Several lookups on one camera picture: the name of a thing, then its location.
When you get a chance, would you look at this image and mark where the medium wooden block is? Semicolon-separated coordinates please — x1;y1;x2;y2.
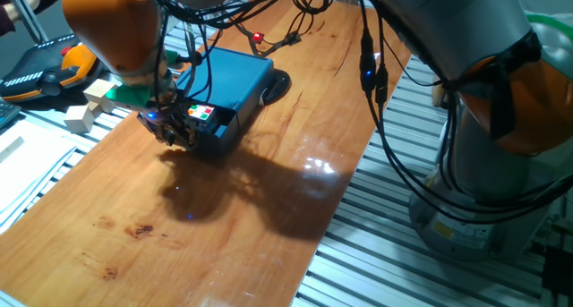
64;104;95;134

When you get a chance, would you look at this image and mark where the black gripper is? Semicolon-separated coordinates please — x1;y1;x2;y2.
136;103;201;151

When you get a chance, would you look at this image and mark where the black wrist cable bundle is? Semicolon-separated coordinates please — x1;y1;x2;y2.
142;0;335;102

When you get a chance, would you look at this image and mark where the black cable with inline plug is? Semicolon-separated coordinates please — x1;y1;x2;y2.
373;11;573;217

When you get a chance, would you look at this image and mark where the forearm in dark sleeve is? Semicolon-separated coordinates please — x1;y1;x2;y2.
0;2;19;38

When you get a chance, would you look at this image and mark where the flat wooden strip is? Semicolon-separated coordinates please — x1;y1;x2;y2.
0;135;26;164

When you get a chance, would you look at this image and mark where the white paper stack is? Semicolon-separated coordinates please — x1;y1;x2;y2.
0;118;80;235

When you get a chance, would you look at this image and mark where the black keyboard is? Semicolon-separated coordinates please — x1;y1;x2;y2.
0;99;22;130

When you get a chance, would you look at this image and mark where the black oval plastic base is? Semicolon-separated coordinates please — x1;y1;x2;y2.
261;69;292;107

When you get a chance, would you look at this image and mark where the blue-grey drawer case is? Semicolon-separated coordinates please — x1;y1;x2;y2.
176;46;275;129

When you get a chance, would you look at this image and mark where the blue-grey sliding drawer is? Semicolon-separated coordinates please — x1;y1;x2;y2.
178;101;241;157

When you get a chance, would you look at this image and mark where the black cable with blue light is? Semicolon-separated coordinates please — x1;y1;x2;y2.
355;0;573;226

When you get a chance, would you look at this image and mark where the glossy wooden board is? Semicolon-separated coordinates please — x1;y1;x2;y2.
0;0;426;307

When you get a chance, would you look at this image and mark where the bare person hand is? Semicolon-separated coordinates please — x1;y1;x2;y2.
8;0;42;22

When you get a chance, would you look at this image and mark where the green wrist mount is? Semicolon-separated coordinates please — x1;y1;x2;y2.
105;49;181;112

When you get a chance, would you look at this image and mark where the white Rubik's cube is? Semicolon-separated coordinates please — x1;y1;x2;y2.
186;103;217;123

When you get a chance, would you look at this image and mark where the large wooden block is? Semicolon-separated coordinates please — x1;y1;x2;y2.
82;78;118;114

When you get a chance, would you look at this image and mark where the black and orange teach pendant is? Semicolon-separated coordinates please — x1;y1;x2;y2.
0;32;103;103

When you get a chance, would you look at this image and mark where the slanted grey metal bar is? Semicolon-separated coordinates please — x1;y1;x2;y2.
3;0;48;44

